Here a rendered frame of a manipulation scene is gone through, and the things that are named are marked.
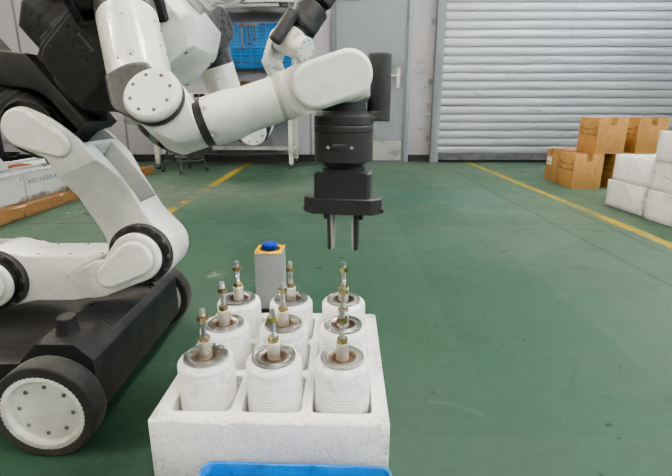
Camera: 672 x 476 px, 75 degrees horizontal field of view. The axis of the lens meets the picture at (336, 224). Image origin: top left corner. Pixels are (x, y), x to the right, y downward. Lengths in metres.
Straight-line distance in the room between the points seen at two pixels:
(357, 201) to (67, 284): 0.78
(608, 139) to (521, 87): 2.05
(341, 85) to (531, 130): 5.69
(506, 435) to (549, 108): 5.49
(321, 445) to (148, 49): 0.66
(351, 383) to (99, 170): 0.69
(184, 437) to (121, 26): 0.64
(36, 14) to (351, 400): 0.92
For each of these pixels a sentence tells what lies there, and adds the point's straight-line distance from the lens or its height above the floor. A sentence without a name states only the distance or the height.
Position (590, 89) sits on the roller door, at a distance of 6.54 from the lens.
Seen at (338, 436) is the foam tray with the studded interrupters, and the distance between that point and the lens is 0.78.
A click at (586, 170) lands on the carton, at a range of 4.31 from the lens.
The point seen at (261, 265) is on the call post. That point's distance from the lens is 1.13.
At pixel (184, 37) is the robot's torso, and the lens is 0.95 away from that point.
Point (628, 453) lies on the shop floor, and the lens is 1.14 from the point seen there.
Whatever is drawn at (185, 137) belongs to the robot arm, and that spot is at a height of 0.63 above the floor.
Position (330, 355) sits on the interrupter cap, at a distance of 0.78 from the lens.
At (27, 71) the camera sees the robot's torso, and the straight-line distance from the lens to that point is 1.13.
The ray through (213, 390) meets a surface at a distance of 0.80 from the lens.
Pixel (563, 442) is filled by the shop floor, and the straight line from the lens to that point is 1.11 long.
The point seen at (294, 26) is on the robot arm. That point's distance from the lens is 1.29.
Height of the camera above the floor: 0.66
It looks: 15 degrees down
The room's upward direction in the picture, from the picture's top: straight up
